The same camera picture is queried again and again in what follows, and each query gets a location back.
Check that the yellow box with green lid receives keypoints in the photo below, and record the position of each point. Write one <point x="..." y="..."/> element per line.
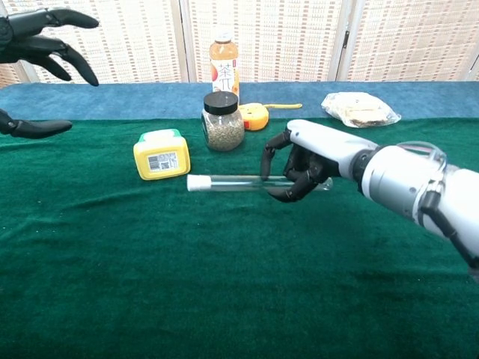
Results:
<point x="162" y="157"/>

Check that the green velvet cloth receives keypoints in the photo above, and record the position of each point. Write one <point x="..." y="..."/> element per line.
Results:
<point x="187" y="269"/>

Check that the small white cap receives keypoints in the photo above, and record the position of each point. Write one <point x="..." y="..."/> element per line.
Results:
<point x="199" y="183"/>

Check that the clear glass tube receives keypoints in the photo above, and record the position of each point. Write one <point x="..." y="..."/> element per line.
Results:
<point x="235" y="183"/>

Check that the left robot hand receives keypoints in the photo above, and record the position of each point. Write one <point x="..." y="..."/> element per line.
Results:
<point x="26" y="41"/>

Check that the woven bamboo screen panel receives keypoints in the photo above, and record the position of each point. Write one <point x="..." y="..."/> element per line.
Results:
<point x="474" y="71"/>
<point x="280" y="41"/>
<point x="131" y="41"/>
<point x="411" y="41"/>

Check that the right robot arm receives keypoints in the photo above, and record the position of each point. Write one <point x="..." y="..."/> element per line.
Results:
<point x="404" y="179"/>

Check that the clear bag of snacks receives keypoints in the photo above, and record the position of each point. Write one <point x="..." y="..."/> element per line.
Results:
<point x="359" y="110"/>

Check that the brown woven screen panel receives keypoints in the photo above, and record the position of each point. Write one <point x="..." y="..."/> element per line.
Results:
<point x="5" y="76"/>

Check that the tea bottle with white cap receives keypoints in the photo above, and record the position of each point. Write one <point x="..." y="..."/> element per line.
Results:
<point x="224" y="71"/>

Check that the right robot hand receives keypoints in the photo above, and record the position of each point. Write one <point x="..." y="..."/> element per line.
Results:
<point x="322" y="144"/>

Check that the glass jar with black lid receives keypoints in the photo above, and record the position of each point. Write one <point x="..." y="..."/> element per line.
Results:
<point x="223" y="129"/>

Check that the blue cloth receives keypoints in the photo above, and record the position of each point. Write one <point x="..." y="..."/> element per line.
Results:
<point x="131" y="101"/>

